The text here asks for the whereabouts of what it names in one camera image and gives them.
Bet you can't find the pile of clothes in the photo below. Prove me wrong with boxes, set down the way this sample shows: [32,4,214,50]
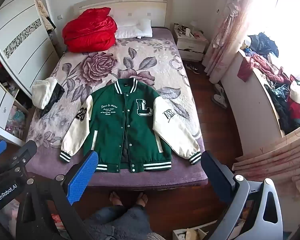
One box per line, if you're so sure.
[237,32,300,135]

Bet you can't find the white pillow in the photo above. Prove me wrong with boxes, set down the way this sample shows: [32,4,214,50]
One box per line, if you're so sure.
[114,18,153,40]

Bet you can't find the white wardrobe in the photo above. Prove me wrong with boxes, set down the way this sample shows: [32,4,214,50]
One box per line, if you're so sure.
[0,0,60,99]

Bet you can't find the person's legs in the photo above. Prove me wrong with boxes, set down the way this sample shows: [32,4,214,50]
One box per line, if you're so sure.
[84,191,153,240]

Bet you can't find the pink floral curtain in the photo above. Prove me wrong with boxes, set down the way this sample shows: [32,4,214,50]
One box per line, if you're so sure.
[202,0,265,84]

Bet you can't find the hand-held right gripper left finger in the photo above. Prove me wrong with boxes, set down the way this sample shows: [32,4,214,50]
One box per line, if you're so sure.
[16,150,99,240]

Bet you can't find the white nightstand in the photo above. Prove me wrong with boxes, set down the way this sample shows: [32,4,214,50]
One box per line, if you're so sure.
[174,27,207,62]

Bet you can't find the white desk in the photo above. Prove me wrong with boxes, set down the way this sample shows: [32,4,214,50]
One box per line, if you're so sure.
[220,49,300,155]

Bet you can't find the cardboard box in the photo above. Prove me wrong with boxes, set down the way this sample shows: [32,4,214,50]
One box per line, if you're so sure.
[172,226,218,240]

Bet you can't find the red quilt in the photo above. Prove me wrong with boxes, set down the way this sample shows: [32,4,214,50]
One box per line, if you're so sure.
[62,7,118,53]

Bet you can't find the dark shoes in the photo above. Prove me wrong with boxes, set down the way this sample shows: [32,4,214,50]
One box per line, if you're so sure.
[185,64,202,75]

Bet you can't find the hanging beige clothes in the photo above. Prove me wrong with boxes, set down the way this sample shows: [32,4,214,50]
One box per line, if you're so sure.
[35,0,57,32]

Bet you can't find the white fluffy garment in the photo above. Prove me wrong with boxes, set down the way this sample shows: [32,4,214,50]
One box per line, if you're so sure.
[32,77,58,110]

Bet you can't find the stack of folded pink bedding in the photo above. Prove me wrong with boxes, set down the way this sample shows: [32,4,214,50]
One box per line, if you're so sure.
[232,127,300,198]

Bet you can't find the white drawer unit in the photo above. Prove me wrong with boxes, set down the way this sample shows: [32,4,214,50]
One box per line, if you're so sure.
[0,81,29,147]

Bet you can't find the green and cream varsity jacket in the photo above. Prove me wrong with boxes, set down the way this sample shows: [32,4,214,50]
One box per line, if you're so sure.
[59,78,202,173]

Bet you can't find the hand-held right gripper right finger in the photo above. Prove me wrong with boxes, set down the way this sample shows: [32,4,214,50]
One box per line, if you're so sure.
[201,150,283,240]

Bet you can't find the black cloth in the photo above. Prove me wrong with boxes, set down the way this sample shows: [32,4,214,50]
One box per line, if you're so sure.
[39,82,65,120]

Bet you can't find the beige bed headboard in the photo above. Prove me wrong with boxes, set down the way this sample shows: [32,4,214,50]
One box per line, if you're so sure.
[72,0,174,28]

